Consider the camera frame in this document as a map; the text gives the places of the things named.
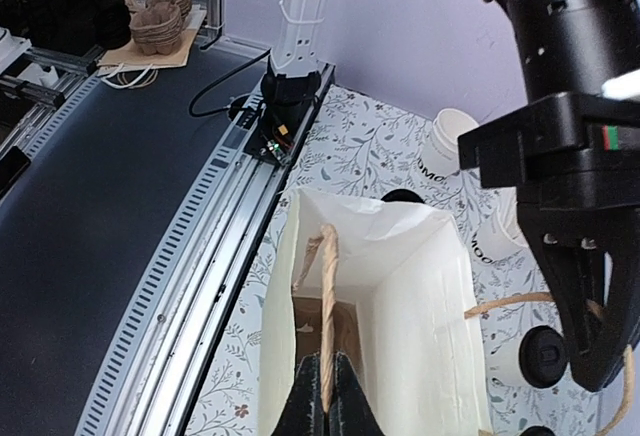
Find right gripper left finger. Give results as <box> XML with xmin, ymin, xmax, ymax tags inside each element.
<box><xmin>282</xmin><ymin>353</ymin><xmax>326</xmax><ymax>436</ymax></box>

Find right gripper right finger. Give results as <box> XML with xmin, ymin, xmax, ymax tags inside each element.
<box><xmin>327</xmin><ymin>351</ymin><xmax>383</xmax><ymax>436</ymax></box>

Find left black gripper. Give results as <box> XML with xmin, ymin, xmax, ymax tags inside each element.
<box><xmin>458</xmin><ymin>92</ymin><xmax>639</xmax><ymax>392</ymax></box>

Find beige paper takeout bag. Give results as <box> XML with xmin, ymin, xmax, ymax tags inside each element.
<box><xmin>257</xmin><ymin>188</ymin><xmax>492</xmax><ymax>435</ymax></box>

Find brown cardboard cup carrier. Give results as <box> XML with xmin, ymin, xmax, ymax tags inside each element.
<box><xmin>292</xmin><ymin>295</ymin><xmax>364</xmax><ymax>372</ymax></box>

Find black plastic cup lid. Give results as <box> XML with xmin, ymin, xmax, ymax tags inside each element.
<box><xmin>518</xmin><ymin>326</ymin><xmax>569</xmax><ymax>389</ymax></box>

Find white paper coffee cup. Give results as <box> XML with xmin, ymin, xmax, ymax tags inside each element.
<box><xmin>486</xmin><ymin>339</ymin><xmax>529</xmax><ymax>387</ymax></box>

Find stack of white paper cups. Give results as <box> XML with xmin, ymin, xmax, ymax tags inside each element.
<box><xmin>416</xmin><ymin>108</ymin><xmax>479</xmax><ymax>183</ymax></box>

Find white cup holding straws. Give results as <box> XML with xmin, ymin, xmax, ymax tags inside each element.
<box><xmin>469</xmin><ymin>188</ymin><xmax>528</xmax><ymax>265</ymax></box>

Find stack of black lids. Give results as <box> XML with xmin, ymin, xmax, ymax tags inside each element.
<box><xmin>381</xmin><ymin>189</ymin><xmax>424</xmax><ymax>204</ymax></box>

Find floral patterned table mat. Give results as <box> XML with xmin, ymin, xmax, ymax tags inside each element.
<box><xmin>186</xmin><ymin>86</ymin><xmax>639</xmax><ymax>435</ymax></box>

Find spare flat paper bags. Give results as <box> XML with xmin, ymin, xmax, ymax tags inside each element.
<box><xmin>97</xmin><ymin>5</ymin><xmax>206</xmax><ymax>89</ymax></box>

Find spare stack of cup carriers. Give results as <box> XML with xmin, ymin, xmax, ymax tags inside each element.
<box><xmin>129</xmin><ymin>0</ymin><xmax>192</xmax><ymax>56</ymax></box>

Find front aluminium rail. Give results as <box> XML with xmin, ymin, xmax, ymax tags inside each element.
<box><xmin>76</xmin><ymin>63</ymin><xmax>335</xmax><ymax>435</ymax></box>

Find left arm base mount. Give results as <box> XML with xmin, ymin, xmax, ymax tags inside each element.
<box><xmin>227</xmin><ymin>64</ymin><xmax>322</xmax><ymax>166</ymax></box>

